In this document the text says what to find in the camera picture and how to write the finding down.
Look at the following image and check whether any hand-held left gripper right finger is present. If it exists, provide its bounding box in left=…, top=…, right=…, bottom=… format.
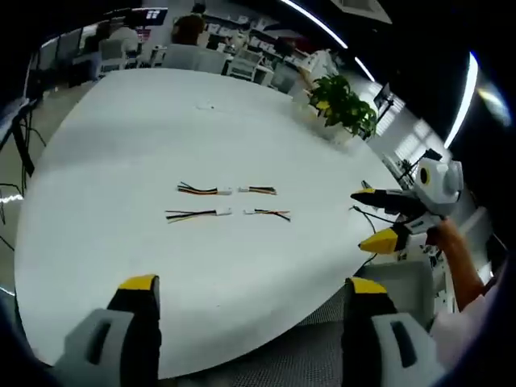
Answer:
left=341, top=276, right=447, bottom=387

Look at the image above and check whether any wall shelf with white boxes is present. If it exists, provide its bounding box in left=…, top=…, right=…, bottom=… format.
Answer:
left=203, top=11, right=311, bottom=56

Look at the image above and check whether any ceiling light strip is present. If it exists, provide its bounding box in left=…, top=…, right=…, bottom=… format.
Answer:
left=443, top=52, right=480, bottom=149
left=353, top=56, right=376, bottom=81
left=280, top=0, right=350, bottom=50

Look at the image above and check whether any black monitor on stand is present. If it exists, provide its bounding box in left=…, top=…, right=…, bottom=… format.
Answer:
left=373, top=82, right=404, bottom=118

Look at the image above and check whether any potted green plant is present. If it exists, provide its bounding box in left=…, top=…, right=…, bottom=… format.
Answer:
left=308, top=73, right=379, bottom=141

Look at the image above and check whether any wire connector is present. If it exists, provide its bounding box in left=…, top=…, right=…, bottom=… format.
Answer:
left=164, top=206, right=234, bottom=225

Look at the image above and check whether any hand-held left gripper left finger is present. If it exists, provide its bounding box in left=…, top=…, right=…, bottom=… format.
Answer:
left=52, top=273, right=163, bottom=382

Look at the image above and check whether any person's right hand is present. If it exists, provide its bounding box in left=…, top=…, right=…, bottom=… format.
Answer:
left=426, top=219, right=457, bottom=250

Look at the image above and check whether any short JST connector cable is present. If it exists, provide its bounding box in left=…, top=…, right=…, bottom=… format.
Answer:
left=243, top=207, right=292, bottom=223
left=237, top=184, right=278, bottom=196

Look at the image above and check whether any dark wall screen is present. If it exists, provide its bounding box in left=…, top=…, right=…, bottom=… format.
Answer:
left=144, top=6, right=169, bottom=28

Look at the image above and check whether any thin black cable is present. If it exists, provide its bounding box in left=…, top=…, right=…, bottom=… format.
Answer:
left=348, top=205, right=400, bottom=235

